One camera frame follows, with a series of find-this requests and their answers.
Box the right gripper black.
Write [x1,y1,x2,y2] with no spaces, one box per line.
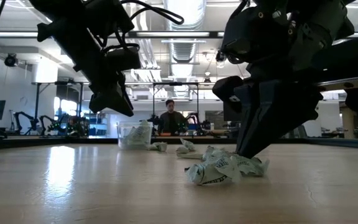
[212,0,356,159]

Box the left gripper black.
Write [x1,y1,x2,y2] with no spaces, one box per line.
[37,0,135,118]

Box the clear plastic bin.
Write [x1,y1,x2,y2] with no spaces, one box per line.
[116,121,154,151]

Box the person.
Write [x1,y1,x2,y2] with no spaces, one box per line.
[157,98,188,136]

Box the black ceiling spotlight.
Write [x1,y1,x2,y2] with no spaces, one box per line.
[4,53,19,68]
[215,49,228,65]

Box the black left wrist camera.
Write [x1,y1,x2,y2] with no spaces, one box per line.
[106,46,142,71]

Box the black background gantry frame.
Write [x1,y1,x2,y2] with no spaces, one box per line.
[31,80,85,138]
[152,82,200,138]

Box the silver ventilation duct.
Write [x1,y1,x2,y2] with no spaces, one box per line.
[162,0,208,98]

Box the tan wooden post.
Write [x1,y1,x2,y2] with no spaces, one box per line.
[341,107,356,139]

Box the black left wrist camera cable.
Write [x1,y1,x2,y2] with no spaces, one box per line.
[119,0,185,26]

